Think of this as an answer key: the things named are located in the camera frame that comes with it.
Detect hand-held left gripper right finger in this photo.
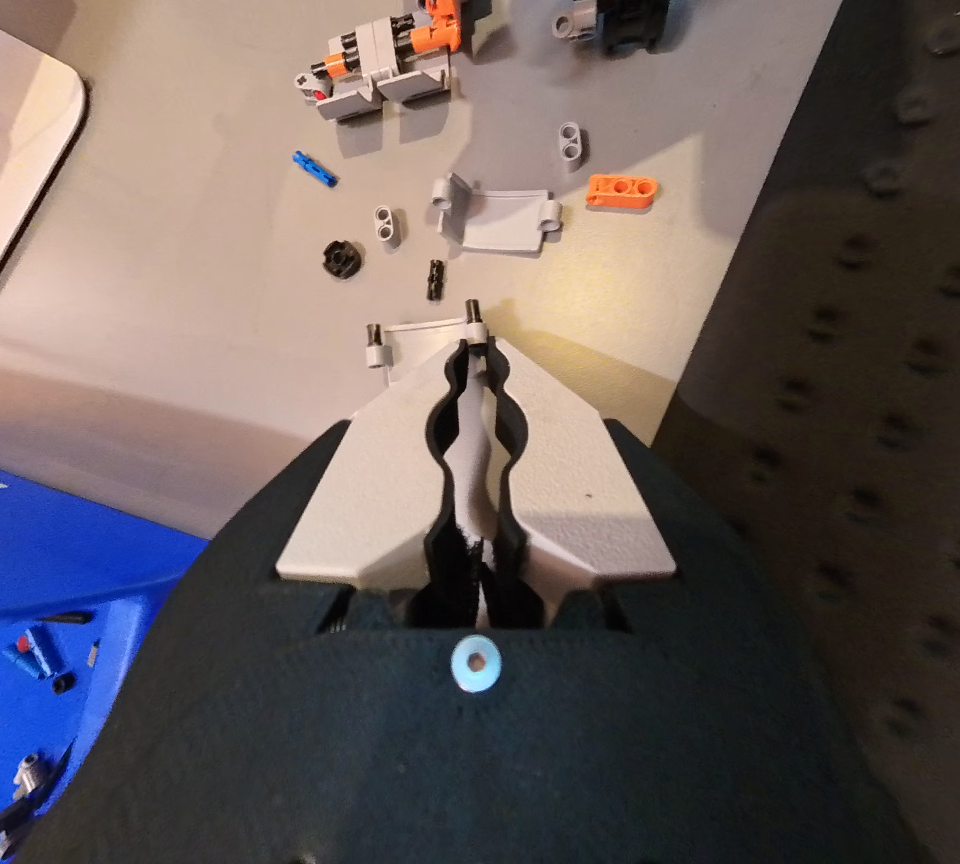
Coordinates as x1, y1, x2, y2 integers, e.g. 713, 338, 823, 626
482, 339, 678, 628

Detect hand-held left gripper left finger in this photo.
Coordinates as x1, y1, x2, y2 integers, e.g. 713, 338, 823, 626
276, 341, 481, 628

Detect grey curved panel piece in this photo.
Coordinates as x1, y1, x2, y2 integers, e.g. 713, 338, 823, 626
365, 299, 492, 385
429, 172, 564, 256

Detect blue parts bin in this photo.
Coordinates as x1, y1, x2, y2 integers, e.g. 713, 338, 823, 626
0, 470, 211, 850

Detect black dimpled foam pad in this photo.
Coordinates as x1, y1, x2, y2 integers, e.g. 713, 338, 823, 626
652, 0, 960, 864

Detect orange three-hole beam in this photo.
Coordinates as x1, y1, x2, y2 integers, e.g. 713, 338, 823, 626
586, 174, 660, 208

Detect blue long pin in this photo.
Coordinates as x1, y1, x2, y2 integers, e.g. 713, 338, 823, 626
291, 150, 340, 188

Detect assorted small block parts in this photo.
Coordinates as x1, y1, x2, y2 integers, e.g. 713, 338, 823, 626
0, 609, 102, 835

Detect grey orange block assembly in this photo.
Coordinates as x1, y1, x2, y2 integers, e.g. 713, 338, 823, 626
294, 0, 489, 122

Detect white book stand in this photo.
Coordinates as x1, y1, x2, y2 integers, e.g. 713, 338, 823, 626
0, 31, 90, 272

